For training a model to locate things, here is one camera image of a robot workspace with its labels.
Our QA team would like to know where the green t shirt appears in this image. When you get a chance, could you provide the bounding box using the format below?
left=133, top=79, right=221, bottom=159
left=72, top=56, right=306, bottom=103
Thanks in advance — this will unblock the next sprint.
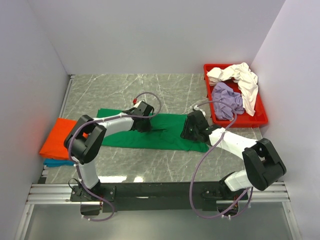
left=102, top=113, right=209, bottom=153

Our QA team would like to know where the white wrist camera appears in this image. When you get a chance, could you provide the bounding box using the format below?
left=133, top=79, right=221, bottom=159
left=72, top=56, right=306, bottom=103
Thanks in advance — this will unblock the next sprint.
left=133, top=98, right=142, bottom=108
left=192, top=105, right=206, bottom=117

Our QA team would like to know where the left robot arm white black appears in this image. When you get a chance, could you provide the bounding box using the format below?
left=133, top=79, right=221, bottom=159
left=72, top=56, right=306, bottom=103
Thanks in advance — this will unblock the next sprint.
left=63, top=101, right=155, bottom=195

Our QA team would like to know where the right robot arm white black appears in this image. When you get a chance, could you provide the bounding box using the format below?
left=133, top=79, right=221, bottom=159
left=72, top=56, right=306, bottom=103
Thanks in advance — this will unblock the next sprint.
left=180, top=110, right=287, bottom=200

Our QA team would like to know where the white t shirt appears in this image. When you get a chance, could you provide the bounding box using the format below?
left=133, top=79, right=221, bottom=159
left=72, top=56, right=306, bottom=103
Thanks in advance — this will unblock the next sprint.
left=206, top=62, right=259, bottom=117

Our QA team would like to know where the lilac t shirt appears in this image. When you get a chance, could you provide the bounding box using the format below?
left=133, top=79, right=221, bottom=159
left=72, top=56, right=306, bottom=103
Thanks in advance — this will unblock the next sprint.
left=211, top=82, right=245, bottom=121

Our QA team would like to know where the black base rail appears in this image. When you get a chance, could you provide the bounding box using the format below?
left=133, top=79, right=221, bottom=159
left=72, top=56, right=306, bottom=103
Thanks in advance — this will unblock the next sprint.
left=27, top=181, right=291, bottom=216

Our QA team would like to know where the folded orange t shirt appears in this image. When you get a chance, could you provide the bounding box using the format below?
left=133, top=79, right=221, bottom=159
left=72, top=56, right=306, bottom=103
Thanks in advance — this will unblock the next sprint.
left=39, top=118, right=77, bottom=161

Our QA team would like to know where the folded teal t shirt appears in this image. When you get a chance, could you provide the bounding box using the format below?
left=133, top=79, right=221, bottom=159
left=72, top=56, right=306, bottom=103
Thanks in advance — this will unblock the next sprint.
left=43, top=158, right=74, bottom=168

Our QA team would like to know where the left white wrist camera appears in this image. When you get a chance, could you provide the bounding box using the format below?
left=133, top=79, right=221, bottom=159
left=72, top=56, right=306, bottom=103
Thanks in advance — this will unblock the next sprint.
left=133, top=98, right=142, bottom=108

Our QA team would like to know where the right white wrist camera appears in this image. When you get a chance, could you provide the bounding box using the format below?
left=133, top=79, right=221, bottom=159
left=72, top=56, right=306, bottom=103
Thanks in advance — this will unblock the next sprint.
left=192, top=105, right=206, bottom=117

